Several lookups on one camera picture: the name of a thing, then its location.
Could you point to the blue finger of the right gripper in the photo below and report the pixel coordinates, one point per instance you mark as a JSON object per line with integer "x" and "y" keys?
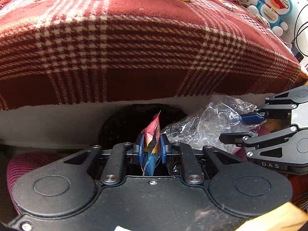
{"x": 252, "y": 118}
{"x": 234, "y": 138}

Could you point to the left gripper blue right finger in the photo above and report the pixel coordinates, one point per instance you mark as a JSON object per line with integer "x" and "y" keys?
{"x": 165, "y": 148}

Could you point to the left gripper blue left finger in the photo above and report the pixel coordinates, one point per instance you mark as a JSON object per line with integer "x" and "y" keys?
{"x": 138, "y": 149}

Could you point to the red blue snack wrapper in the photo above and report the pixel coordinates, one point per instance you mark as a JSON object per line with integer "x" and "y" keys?
{"x": 151, "y": 147}

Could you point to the clear crumpled plastic bag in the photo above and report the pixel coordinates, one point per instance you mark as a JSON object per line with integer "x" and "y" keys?
{"x": 221, "y": 115}

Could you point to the striped magenta trouser leg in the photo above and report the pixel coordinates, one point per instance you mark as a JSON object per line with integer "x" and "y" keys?
{"x": 24, "y": 163}

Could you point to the blue Doraemon plush toy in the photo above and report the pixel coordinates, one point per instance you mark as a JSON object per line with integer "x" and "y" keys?
{"x": 273, "y": 11}

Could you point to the red white plaid blanket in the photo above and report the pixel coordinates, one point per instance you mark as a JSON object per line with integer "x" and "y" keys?
{"x": 88, "y": 51}

